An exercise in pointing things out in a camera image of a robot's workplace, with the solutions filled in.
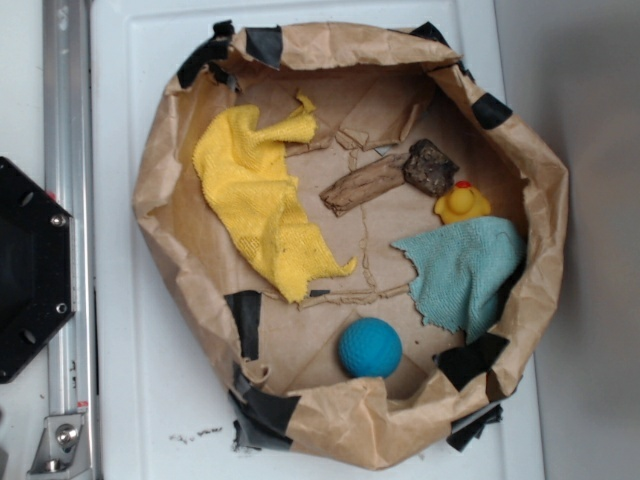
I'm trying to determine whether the light blue microfiber cloth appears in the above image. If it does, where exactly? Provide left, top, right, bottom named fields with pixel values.
left=392, top=216, right=526, bottom=344

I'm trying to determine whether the brown wood stick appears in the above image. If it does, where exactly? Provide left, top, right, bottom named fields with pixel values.
left=320, top=153, right=410, bottom=217

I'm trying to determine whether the yellow microfiber cloth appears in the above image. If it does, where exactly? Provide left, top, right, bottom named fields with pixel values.
left=192, top=93, right=357, bottom=303

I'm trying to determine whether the blue dimpled ball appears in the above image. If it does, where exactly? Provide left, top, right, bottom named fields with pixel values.
left=338, top=318, right=402, bottom=378

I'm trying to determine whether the aluminium rail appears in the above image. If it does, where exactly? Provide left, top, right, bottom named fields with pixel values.
left=41, top=0, right=99, bottom=421

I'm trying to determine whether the yellow rubber duck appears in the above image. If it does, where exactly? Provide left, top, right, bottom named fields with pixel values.
left=434, top=180, right=491, bottom=225

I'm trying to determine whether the dark bark chunk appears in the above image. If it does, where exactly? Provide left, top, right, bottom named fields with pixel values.
left=403, top=139, right=459, bottom=198

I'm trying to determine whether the brown paper bag tray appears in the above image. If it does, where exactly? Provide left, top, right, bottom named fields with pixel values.
left=133, top=21, right=568, bottom=470

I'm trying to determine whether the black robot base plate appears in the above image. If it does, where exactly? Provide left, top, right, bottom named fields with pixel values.
left=1, top=157, right=74, bottom=384

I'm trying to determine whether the metal corner bracket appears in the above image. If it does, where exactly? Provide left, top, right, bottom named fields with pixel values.
left=26, top=413, right=92, bottom=480

